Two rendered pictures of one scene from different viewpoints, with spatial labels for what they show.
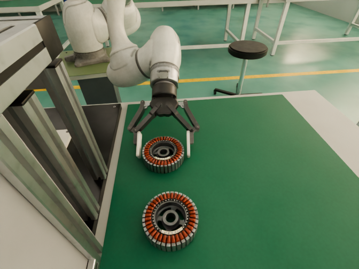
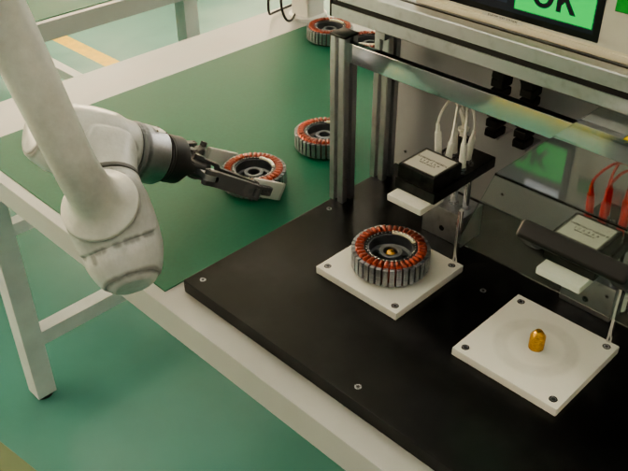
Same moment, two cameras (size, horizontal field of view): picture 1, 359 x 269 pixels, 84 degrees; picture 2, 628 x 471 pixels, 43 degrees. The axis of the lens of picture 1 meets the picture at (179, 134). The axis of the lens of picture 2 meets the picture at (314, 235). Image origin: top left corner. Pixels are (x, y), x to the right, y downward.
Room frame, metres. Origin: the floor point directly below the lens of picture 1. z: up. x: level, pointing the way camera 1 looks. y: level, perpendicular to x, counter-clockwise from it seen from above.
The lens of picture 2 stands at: (1.07, 1.03, 1.48)
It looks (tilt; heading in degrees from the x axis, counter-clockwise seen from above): 35 degrees down; 230
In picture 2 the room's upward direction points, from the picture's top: straight up
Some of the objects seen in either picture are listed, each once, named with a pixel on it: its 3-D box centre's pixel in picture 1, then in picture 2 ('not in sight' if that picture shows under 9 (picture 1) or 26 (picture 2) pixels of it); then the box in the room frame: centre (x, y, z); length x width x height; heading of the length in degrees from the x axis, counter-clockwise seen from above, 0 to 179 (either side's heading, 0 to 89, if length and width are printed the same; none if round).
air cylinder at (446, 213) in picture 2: not in sight; (451, 216); (0.24, 0.38, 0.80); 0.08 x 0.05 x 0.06; 95
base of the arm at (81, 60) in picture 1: (86, 54); not in sight; (1.10, 0.49, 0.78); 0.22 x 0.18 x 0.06; 113
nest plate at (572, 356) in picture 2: not in sight; (535, 349); (0.37, 0.63, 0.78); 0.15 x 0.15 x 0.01; 5
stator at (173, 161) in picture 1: (163, 153); (253, 175); (0.37, 0.04, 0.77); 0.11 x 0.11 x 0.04
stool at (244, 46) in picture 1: (244, 75); not in sight; (1.82, -0.65, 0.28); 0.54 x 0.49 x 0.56; 5
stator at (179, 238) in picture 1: (170, 219); (324, 137); (0.19, 0.02, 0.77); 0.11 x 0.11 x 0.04
